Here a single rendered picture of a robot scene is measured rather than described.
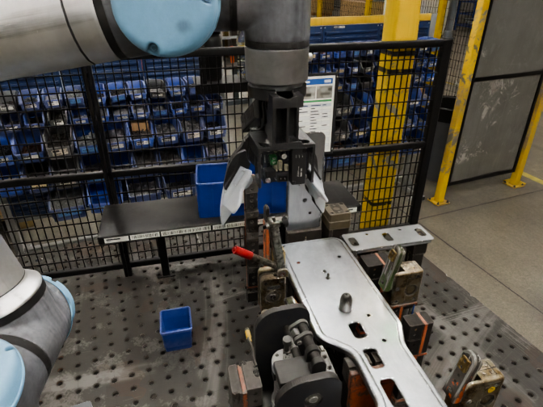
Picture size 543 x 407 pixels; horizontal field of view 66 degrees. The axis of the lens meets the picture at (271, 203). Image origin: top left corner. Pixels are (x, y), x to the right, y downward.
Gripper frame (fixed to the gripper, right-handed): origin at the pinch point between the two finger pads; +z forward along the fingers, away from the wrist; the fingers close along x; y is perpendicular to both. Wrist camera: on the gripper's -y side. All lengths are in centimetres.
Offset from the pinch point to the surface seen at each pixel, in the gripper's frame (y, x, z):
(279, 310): -6.6, 3.2, 25.1
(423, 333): -14, 43, 48
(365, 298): -25, 32, 44
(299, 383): 9.9, 2.0, 25.2
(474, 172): -233, 242, 122
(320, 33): -240, 94, 4
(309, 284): -34, 19, 44
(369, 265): -41, 41, 46
